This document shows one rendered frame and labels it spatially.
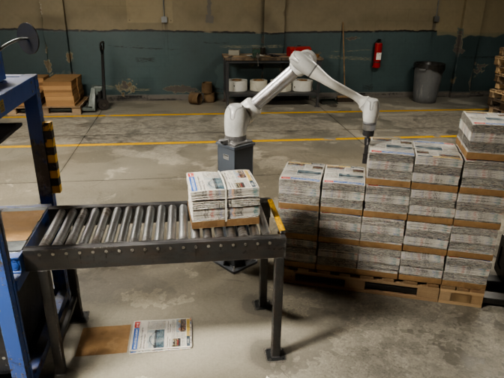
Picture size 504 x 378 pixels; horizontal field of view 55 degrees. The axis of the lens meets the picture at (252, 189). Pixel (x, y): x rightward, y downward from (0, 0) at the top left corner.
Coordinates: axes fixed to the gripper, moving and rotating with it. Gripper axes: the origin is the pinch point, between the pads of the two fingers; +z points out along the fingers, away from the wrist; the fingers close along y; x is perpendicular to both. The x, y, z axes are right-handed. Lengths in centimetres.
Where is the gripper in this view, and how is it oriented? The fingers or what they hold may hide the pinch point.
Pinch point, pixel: (364, 158)
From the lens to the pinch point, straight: 342.5
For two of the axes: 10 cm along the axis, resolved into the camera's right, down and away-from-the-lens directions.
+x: -9.8, -1.1, 1.8
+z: -0.4, 9.2, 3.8
